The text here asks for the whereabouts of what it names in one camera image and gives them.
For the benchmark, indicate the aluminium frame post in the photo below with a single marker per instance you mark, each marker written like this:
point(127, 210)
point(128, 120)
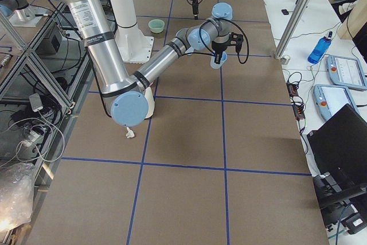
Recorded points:
point(290, 28)

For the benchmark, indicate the black power strip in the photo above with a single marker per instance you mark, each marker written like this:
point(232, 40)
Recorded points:
point(297, 102)

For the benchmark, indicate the toaster white plug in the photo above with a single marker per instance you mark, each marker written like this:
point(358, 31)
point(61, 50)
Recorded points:
point(129, 133)

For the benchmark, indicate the light blue cup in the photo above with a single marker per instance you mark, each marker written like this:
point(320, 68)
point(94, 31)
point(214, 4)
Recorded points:
point(218, 66)

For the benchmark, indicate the clear plastic bag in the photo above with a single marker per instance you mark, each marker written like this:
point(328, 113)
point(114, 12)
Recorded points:
point(17, 191)

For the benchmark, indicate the teach pendant far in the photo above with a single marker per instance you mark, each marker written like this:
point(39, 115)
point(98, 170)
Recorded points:
point(346, 71)

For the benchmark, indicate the teach pendant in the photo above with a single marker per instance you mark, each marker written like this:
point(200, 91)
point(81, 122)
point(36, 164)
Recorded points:
point(331, 98)
point(346, 71)

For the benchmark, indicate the black laptop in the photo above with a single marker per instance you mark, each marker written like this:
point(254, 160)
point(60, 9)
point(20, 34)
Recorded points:
point(339, 150)

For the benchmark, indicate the cream toaster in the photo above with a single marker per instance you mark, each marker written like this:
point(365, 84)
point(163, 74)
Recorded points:
point(148, 94)

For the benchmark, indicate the blue water bottle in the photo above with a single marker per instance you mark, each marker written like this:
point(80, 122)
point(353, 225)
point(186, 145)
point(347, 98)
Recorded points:
point(320, 49)

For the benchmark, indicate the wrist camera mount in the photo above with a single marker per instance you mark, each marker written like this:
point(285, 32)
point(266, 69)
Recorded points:
point(236, 40)

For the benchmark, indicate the green bowl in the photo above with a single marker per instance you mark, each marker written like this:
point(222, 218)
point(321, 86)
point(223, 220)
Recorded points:
point(156, 25)

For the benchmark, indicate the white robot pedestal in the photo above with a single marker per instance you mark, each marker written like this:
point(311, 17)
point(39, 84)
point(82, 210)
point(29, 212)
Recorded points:
point(133, 45)

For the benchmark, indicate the teach pendant near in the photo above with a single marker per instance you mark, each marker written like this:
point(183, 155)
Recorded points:
point(331, 98)

